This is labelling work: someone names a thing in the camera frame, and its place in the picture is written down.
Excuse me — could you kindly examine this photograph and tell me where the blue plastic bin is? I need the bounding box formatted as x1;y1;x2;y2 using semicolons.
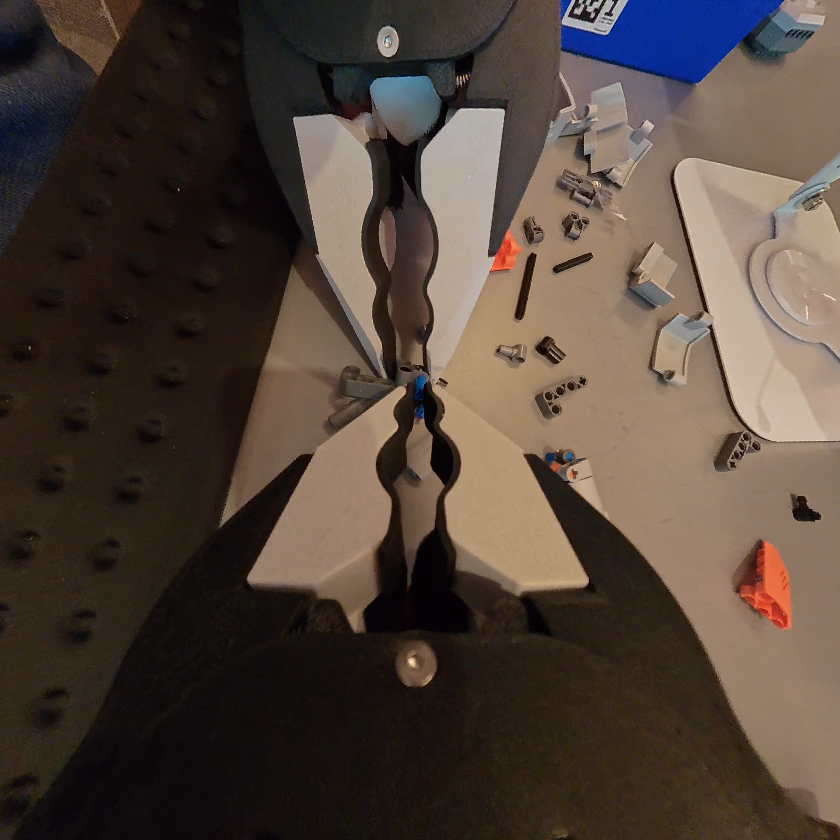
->
562;0;782;84

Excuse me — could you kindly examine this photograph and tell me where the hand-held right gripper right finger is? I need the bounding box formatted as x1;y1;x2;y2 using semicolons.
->
423;392;588;611

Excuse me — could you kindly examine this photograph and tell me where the dark grey bent beam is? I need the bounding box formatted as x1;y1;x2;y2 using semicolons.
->
535;374;588;418

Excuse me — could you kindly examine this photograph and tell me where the light grey bracket piece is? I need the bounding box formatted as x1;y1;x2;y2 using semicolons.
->
628;243;679;308
653;311;712;384

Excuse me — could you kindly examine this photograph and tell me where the white orange assembled part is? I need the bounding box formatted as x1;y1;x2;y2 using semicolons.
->
545;447;605;506

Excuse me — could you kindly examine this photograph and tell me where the long black axle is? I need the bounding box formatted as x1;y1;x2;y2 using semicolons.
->
515;252;539;321

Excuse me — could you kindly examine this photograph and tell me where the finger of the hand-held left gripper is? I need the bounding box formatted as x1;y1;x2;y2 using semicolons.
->
420;109;506;375
292;116;401;382

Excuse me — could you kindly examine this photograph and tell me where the white book stand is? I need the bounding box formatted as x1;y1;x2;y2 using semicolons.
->
674;155;840;443

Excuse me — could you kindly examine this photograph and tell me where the grey axle connector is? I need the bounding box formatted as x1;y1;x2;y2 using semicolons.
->
558;168;598;204

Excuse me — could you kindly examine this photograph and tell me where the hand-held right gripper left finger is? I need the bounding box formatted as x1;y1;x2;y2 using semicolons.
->
247;388;421;618

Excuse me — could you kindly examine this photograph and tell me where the grey tube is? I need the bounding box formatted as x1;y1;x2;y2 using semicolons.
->
329;394;378;431

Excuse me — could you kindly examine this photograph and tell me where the small grey blue device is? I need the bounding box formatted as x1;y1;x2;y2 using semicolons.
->
749;0;828;56

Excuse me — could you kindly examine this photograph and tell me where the dark blue cloth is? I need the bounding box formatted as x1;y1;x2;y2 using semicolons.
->
0;0;99;250

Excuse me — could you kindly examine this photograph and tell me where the dark grey short beam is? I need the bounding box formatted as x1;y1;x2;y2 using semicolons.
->
714;431;762;471

